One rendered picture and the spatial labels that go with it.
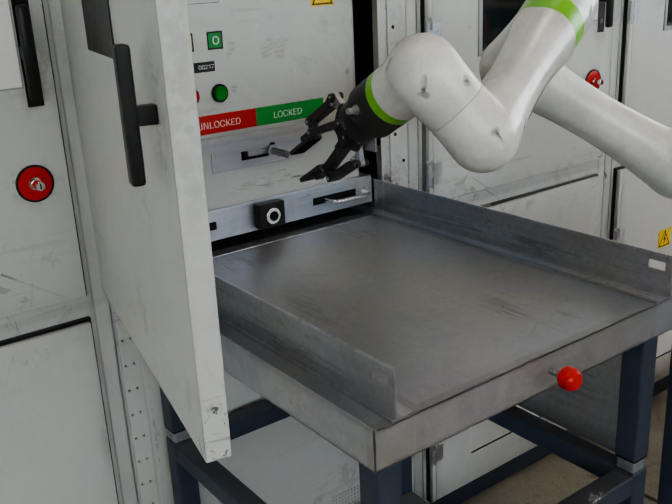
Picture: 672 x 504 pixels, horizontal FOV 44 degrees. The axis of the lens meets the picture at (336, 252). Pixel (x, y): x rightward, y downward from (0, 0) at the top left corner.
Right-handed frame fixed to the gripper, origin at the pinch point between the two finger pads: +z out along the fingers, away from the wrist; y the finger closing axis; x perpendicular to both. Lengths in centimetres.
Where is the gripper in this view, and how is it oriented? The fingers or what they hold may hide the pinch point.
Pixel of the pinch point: (309, 159)
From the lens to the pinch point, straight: 150.4
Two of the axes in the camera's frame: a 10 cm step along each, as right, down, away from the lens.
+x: 8.0, -2.3, 5.6
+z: -5.0, 2.7, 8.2
